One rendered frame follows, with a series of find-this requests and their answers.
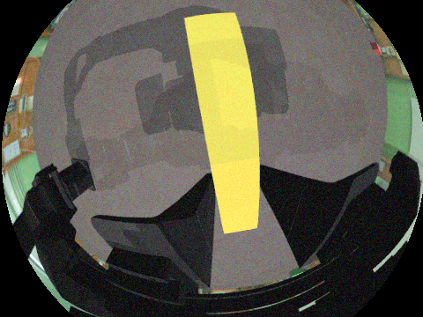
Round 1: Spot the red cube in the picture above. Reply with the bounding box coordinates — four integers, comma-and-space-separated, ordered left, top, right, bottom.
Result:
370, 42, 382, 55

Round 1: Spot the yellow bar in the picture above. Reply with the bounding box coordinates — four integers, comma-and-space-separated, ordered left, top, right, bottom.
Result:
184, 13, 260, 233

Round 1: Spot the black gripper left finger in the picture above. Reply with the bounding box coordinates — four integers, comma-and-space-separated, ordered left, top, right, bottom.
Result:
91, 173, 216, 289

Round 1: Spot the light green rectangular block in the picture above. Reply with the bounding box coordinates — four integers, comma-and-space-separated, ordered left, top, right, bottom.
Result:
289, 268, 304, 278

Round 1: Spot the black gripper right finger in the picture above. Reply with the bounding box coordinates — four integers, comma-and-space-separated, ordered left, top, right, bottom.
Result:
258, 162, 380, 268

